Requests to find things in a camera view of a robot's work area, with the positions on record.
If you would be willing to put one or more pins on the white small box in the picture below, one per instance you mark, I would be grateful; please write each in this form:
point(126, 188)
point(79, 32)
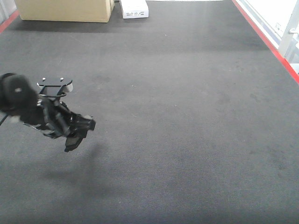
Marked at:
point(133, 9)

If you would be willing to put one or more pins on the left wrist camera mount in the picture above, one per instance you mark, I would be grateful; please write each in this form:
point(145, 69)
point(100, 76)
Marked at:
point(55, 87)

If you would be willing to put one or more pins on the grey brake pad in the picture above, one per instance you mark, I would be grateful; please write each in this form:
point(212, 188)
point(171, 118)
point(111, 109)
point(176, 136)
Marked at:
point(72, 143)

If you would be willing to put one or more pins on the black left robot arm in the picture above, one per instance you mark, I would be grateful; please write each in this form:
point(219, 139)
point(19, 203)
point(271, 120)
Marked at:
point(17, 95)

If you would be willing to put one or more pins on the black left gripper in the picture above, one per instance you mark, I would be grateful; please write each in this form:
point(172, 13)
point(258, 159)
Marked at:
point(54, 120)

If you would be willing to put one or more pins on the cardboard box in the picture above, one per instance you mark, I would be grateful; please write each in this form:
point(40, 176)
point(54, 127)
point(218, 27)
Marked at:
point(65, 10)

